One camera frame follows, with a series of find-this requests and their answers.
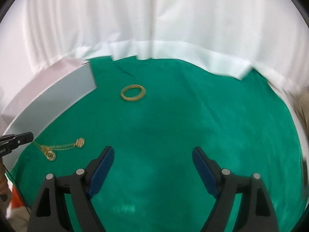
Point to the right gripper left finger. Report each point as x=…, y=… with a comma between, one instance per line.
x=50, y=213

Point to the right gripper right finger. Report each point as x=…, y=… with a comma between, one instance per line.
x=256, y=211

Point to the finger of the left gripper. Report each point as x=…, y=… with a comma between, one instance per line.
x=21, y=139

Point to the person's left hand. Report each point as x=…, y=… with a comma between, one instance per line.
x=4, y=189

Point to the white cardboard box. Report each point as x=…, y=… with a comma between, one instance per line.
x=47, y=96

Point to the gold bangle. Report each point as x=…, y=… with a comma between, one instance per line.
x=133, y=93

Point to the green velvet cloth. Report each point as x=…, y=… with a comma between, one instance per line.
x=153, y=184

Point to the white curtain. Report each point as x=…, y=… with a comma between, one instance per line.
x=226, y=37

